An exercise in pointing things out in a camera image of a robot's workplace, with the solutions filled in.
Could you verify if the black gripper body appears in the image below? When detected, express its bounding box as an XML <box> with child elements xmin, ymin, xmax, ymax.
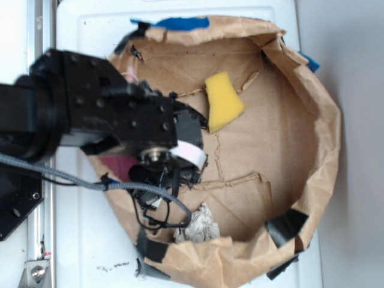
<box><xmin>139</xmin><ymin>92</ymin><xmax>208</xmax><ymax>187</ymax></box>

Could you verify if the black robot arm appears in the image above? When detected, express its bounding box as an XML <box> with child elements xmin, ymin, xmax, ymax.
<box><xmin>1</xmin><ymin>49</ymin><xmax>208</xmax><ymax>185</ymax></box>

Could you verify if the pink plush bunny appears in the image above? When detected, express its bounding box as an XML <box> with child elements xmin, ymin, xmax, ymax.
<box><xmin>100</xmin><ymin>64</ymin><xmax>140</xmax><ymax>184</ymax></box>

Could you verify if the crumpled white paper ball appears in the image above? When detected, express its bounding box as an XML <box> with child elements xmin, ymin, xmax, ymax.
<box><xmin>173</xmin><ymin>203</ymin><xmax>221</xmax><ymax>243</ymax></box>

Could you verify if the yellow sponge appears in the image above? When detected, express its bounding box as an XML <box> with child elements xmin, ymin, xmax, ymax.
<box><xmin>205</xmin><ymin>71</ymin><xmax>245</xmax><ymax>134</ymax></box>

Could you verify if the brown paper bag container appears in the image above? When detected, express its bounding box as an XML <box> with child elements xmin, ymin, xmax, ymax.
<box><xmin>106</xmin><ymin>16</ymin><xmax>341</xmax><ymax>287</ymax></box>

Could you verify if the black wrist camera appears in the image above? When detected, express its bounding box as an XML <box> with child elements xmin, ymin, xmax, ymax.
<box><xmin>128</xmin><ymin>164</ymin><xmax>172</xmax><ymax>211</ymax></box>

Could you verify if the grey braided cable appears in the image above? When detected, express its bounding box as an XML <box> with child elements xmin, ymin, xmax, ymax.
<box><xmin>0</xmin><ymin>154</ymin><xmax>193</xmax><ymax>230</ymax></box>

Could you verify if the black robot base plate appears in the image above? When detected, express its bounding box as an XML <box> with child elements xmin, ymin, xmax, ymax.
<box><xmin>1</xmin><ymin>164</ymin><xmax>44</xmax><ymax>241</ymax></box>

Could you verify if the metal corner bracket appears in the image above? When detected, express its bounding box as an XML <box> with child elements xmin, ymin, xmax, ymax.
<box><xmin>18</xmin><ymin>260</ymin><xmax>51</xmax><ymax>288</ymax></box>

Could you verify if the aluminium frame rail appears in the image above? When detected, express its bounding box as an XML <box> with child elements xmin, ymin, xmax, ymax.
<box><xmin>27</xmin><ymin>1</ymin><xmax>56</xmax><ymax>287</ymax></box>

